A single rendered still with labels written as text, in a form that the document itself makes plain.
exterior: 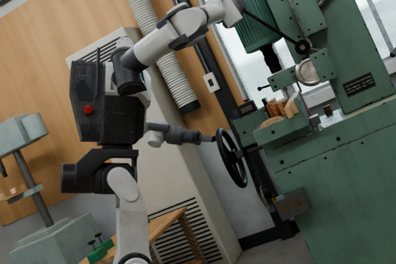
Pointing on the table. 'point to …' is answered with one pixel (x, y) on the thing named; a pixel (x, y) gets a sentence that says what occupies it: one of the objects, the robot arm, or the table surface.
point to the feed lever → (300, 48)
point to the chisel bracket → (281, 79)
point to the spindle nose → (271, 59)
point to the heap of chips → (270, 121)
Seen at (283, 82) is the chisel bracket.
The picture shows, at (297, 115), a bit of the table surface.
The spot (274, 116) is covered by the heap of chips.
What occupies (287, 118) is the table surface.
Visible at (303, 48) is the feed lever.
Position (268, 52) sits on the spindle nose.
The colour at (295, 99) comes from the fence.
